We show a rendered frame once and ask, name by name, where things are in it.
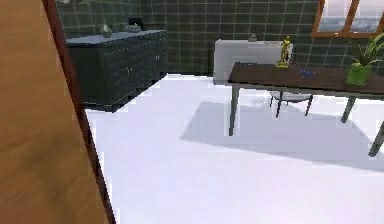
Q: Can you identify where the grey bowl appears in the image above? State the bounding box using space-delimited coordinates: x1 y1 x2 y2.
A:
125 23 142 34

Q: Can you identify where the yellow statue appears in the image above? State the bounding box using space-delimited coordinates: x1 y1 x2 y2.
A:
276 35 292 69

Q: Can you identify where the blue bowl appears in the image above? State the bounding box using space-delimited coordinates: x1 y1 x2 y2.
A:
299 68 316 80

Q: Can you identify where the dark grey sideboard cabinet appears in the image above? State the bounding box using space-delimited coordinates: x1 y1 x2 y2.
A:
65 29 168 113

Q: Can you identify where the white chair with black legs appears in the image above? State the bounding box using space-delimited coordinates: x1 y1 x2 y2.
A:
269 91 314 119

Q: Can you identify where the black box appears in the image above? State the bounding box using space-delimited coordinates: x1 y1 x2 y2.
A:
128 17 145 28

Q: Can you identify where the dark wooden table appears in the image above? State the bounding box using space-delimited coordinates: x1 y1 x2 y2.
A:
227 61 384 158

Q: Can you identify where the grey vase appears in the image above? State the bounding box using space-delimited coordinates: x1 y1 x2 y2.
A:
99 21 114 39

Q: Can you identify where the brown wooden door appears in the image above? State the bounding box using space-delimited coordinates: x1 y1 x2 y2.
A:
0 0 117 224

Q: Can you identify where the green potted plant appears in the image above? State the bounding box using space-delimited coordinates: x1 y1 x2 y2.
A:
345 32 384 87

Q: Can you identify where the wooden framed window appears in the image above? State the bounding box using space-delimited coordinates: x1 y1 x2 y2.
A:
311 0 384 38

